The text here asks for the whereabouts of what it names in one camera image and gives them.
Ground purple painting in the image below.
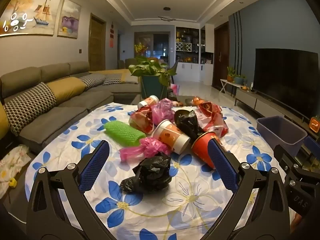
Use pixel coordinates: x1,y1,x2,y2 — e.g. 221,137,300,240
57,0,82,39

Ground black plastic bag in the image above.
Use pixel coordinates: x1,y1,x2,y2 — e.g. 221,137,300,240
119,152,172,194
174,109,208,143

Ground yellow cushion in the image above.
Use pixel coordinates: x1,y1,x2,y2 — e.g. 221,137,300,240
47,77,87,105

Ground yellow sofa blanket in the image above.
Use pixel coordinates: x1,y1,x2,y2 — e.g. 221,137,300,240
92,69,139,84

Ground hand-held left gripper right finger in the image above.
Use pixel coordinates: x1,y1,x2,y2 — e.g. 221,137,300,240
200,139,290,240

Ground person's right hand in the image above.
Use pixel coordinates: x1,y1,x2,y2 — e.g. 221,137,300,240
293,211,304,230

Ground blue floral tablecloth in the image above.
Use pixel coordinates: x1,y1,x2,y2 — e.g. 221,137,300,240
25,102,295,240

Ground sailboat painting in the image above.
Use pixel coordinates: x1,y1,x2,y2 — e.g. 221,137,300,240
0,0,62,38

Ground teal planter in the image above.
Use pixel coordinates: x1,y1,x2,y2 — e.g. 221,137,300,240
141,75,172,100

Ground large orange paper cup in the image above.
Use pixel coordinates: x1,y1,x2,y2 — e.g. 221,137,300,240
152,119,191,155

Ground floral cloth on floor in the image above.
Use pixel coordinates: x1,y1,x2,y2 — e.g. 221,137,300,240
0,145,32,198

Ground dark wooden door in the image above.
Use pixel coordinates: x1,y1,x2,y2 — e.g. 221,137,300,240
212,21,230,88

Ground green pothos plant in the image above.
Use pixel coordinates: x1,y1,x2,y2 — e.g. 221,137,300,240
129,56,177,87

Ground light wooden door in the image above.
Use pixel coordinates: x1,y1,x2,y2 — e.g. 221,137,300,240
89,12,107,72

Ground grey plastic bin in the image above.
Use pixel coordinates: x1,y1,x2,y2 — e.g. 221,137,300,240
257,116,308,157

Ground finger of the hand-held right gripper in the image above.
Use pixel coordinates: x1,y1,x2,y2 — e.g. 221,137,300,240
303,136,320,162
273,144,303,172

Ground green foam net sleeve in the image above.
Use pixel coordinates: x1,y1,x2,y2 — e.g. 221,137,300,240
104,120,146,147

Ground large houndstooth cushion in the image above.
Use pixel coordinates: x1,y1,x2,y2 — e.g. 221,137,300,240
3,82,57,137

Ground grey sofa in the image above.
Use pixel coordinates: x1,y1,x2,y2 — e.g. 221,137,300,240
0,61,140,155

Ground red paper cup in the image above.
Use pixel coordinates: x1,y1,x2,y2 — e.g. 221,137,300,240
191,132,225,170

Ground dark coffee table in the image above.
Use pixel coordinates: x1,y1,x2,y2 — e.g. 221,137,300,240
131,94,208,108

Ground white side table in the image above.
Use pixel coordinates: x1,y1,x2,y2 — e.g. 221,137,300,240
220,79,242,98

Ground black flat television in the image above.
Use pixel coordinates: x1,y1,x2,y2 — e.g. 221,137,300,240
251,47,320,122

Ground grey television cabinet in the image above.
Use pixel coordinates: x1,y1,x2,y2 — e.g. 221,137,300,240
235,87,320,140

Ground small orange paper cup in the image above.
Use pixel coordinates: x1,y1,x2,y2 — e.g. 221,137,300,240
137,95,160,110

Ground glass balcony door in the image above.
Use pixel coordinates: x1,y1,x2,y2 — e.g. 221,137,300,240
134,32,172,60

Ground small houndstooth cushion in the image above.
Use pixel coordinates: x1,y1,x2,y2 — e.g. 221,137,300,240
102,76,122,86
79,74,107,90

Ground pink plastic bag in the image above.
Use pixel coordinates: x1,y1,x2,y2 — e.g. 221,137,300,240
119,137,172,162
152,99,175,127

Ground fruit plate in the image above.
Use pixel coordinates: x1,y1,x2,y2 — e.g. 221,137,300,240
185,96,208,107

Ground white display cabinet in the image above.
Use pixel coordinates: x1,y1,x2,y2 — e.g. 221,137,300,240
175,26,215,83

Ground red white plastic bag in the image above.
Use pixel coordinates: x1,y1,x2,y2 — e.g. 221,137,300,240
129,105,154,134
194,101,229,138

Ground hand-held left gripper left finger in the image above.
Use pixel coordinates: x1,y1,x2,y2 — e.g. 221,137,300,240
26,140,110,240

